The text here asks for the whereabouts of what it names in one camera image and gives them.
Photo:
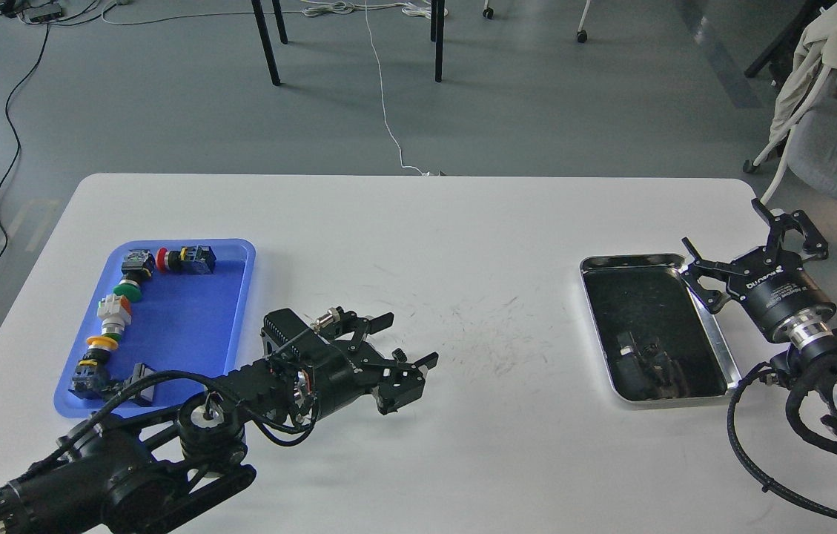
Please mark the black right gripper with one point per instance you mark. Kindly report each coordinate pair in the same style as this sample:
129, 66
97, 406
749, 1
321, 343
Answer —
781, 293

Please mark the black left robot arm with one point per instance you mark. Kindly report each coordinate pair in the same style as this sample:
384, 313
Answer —
173, 447

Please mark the yellow push button switch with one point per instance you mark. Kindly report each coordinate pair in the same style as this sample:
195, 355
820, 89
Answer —
90, 379

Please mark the black power strip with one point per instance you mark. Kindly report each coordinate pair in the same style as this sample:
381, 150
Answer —
42, 14

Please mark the shiny metal tray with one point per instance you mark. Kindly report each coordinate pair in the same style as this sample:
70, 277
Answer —
660, 345

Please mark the black table leg right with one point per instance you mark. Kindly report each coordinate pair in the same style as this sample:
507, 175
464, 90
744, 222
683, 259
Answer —
437, 11

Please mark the white orange selector switch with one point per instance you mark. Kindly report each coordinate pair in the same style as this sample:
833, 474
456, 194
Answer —
114, 312

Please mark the black table leg left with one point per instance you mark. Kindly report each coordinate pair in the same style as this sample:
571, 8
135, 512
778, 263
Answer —
267, 47

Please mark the beige jacket on chair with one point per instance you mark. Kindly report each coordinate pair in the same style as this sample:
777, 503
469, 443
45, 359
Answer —
813, 60

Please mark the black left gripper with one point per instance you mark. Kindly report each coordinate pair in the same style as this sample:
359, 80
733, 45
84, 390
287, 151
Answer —
339, 374

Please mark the red push button switch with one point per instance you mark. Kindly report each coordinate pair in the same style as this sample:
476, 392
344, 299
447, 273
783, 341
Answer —
192, 259

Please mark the green push button switch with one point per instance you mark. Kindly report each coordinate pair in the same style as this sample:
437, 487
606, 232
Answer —
136, 268

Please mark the blue plastic tray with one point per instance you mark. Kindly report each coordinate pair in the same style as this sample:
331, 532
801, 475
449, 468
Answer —
190, 322

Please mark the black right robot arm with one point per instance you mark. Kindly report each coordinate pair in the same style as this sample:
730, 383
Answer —
807, 369

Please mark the black table leg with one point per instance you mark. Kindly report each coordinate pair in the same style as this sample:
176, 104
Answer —
267, 47
437, 11

